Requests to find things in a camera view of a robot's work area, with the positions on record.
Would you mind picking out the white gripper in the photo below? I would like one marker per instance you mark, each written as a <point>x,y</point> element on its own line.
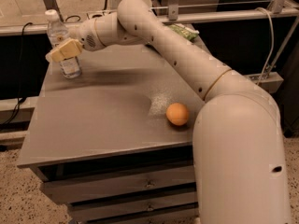
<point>86,34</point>

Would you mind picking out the clear plastic water bottle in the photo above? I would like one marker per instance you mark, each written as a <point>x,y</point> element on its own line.
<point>57,33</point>

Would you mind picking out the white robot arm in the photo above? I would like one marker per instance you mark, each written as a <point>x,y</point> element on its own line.
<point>237,142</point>

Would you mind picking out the white power strip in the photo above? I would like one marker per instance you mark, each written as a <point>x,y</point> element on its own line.
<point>98,14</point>

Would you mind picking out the grey drawer cabinet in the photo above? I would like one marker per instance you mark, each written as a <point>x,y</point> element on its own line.
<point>102,145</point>

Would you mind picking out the green chip bag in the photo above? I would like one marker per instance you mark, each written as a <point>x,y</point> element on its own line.
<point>184,31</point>

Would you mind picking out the orange fruit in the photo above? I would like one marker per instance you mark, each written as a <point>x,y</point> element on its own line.
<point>177,114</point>

